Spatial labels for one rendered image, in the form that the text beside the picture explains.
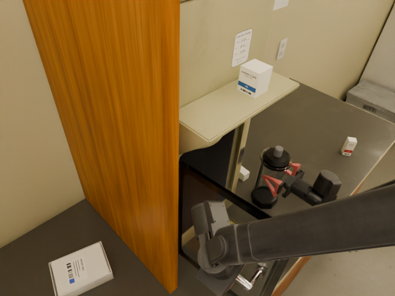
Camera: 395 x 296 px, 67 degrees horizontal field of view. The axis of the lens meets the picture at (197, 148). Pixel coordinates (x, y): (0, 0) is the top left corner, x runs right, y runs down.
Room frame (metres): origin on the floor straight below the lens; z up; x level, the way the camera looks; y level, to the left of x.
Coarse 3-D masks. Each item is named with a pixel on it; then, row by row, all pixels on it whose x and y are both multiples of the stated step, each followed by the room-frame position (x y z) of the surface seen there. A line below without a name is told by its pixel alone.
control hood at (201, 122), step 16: (272, 80) 0.65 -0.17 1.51; (288, 80) 0.66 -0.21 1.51; (208, 96) 0.56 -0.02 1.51; (224, 96) 0.57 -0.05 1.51; (240, 96) 0.57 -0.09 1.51; (272, 96) 0.58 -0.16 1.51; (192, 112) 0.50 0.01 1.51; (208, 112) 0.50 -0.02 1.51; (224, 112) 0.51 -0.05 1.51; (240, 112) 0.51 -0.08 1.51; (256, 112) 0.52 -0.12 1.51; (192, 128) 0.45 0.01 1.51; (208, 128) 0.45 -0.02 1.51; (224, 128) 0.46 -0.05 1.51; (192, 144) 0.44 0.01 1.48; (208, 144) 0.42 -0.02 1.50
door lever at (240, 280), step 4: (256, 268) 0.33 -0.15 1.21; (256, 272) 0.33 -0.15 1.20; (260, 272) 0.32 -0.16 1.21; (240, 276) 0.31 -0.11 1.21; (256, 276) 0.32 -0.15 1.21; (260, 276) 0.32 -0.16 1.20; (236, 280) 0.30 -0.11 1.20; (240, 280) 0.30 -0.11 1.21; (244, 280) 0.30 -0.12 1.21; (252, 280) 0.31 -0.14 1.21; (256, 280) 0.31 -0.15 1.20; (240, 284) 0.30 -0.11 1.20; (244, 284) 0.29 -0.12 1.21; (248, 284) 0.29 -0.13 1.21; (252, 284) 0.30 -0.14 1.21; (244, 288) 0.29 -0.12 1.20; (248, 288) 0.29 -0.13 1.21
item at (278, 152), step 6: (270, 150) 0.77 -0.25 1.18; (276, 150) 0.74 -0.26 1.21; (282, 150) 0.74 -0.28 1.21; (264, 156) 0.75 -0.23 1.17; (270, 156) 0.74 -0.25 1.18; (276, 156) 0.74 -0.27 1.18; (282, 156) 0.75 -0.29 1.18; (288, 156) 0.75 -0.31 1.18; (270, 162) 0.72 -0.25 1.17; (276, 162) 0.72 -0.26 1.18; (282, 162) 0.72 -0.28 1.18; (288, 162) 0.73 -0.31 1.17
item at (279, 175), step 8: (264, 160) 0.74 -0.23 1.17; (264, 168) 0.73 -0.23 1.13; (272, 168) 0.70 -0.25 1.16; (280, 168) 0.70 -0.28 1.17; (272, 176) 0.71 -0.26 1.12; (280, 176) 0.71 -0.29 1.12; (256, 184) 0.75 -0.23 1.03; (264, 184) 0.72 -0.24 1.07; (272, 184) 0.71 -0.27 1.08; (256, 192) 0.73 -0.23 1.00; (264, 192) 0.71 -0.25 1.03; (264, 200) 0.71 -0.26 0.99; (272, 200) 0.71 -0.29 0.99
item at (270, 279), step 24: (192, 168) 0.46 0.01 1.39; (192, 192) 0.45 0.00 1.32; (216, 192) 0.41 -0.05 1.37; (240, 216) 0.37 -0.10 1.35; (264, 216) 0.35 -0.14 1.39; (192, 240) 0.44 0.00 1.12; (192, 264) 0.44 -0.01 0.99; (264, 264) 0.32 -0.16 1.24; (240, 288) 0.34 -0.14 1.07; (264, 288) 0.31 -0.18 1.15
